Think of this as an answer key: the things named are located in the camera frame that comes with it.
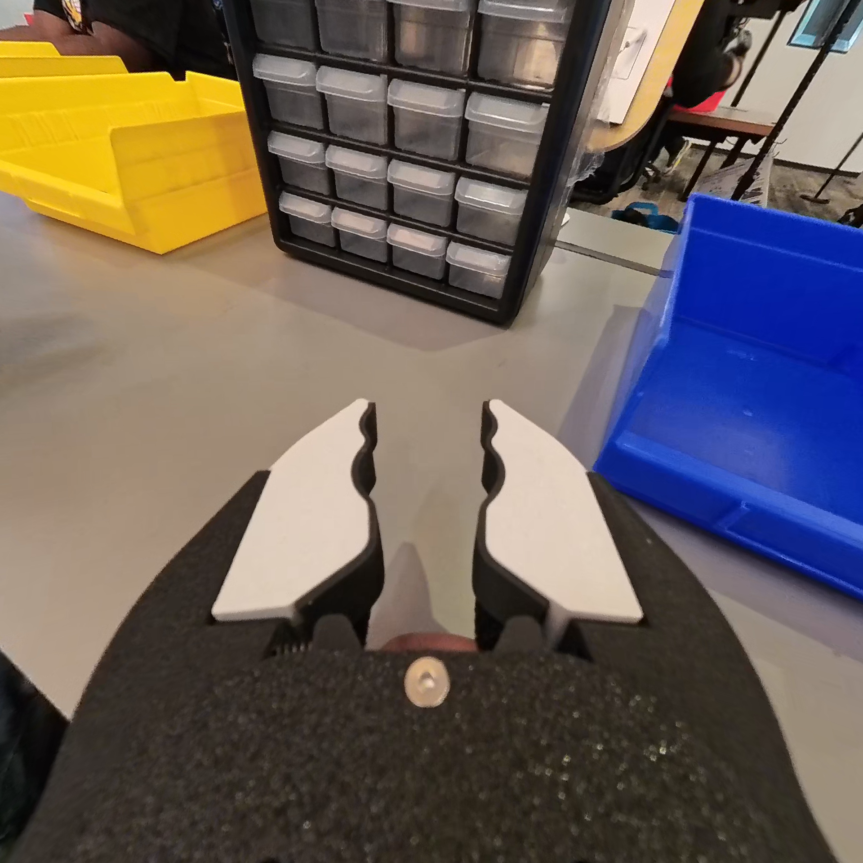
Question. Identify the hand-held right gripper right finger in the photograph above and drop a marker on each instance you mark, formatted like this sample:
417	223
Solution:
559	539

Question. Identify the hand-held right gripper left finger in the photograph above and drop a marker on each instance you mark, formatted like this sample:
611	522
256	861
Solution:
303	532

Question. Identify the blue plastic bin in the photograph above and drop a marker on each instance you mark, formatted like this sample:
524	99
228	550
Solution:
741	404

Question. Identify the yellow plastic bin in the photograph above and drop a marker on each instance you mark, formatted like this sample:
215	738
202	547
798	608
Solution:
168	202
54	60

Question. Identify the set of clear cabinet drawers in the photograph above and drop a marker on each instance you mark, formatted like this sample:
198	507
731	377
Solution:
425	121

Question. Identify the black drawer cabinet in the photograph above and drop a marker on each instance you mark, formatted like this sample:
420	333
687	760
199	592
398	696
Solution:
559	101

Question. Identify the blue bag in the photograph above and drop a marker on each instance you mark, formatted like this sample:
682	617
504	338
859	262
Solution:
644	217

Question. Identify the crumpled printed paper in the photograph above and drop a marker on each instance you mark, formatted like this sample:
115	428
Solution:
738	181

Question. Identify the dark work table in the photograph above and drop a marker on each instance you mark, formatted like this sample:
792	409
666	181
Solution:
721	121

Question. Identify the black tripod stand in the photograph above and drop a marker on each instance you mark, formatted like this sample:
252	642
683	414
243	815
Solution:
795	94

